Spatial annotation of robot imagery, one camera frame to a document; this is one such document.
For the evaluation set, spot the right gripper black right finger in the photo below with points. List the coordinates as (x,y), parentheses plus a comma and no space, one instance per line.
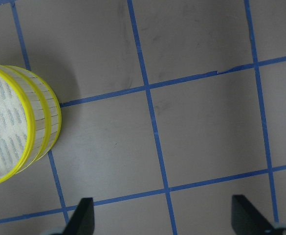
(246,219)

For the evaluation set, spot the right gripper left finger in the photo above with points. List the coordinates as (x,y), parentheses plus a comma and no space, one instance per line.
(82,221)

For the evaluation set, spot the yellow steamer layer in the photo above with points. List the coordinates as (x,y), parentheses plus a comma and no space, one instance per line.
(25,123)
(55,115)

